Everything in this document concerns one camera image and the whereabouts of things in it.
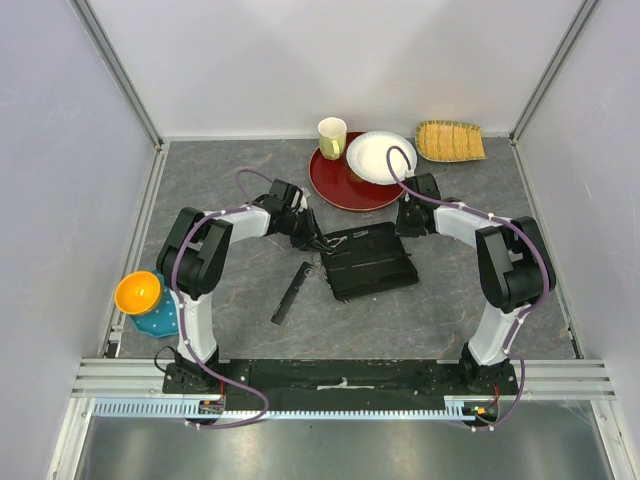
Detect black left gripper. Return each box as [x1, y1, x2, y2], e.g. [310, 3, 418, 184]
[282, 207, 330, 254]

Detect black zip tool case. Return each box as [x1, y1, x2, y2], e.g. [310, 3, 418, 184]
[321, 222, 419, 301]

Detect silver hair scissors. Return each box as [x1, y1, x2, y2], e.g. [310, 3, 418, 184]
[326, 235, 348, 250]

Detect silver thinning scissors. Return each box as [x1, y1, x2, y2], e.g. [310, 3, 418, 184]
[305, 255, 328, 282]

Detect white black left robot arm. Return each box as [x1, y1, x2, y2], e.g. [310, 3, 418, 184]
[156, 179, 333, 393]

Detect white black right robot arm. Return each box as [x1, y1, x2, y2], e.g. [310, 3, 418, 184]
[396, 174, 556, 394]

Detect black hair comb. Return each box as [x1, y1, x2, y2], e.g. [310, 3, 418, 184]
[270, 262, 311, 325]

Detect red round lacquer tray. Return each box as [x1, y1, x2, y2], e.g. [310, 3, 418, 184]
[308, 148, 403, 212]

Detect yellow woven bamboo tray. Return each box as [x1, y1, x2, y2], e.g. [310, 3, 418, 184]
[415, 120, 487, 163]

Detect white paper plate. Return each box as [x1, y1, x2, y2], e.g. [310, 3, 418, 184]
[346, 131, 417, 185]

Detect pale yellow ceramic mug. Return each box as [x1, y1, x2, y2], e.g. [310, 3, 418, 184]
[317, 117, 347, 160]

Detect blue dotted plate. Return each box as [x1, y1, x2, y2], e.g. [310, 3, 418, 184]
[128, 269, 179, 339]

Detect orange plastic bowl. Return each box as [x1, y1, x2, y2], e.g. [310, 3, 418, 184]
[114, 271, 163, 315]

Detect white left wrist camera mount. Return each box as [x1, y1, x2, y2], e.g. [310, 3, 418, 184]
[292, 188, 310, 212]

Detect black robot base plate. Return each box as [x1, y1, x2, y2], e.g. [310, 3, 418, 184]
[160, 359, 518, 410]

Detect slotted grey cable duct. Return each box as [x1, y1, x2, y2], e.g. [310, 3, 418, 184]
[92, 397, 483, 421]

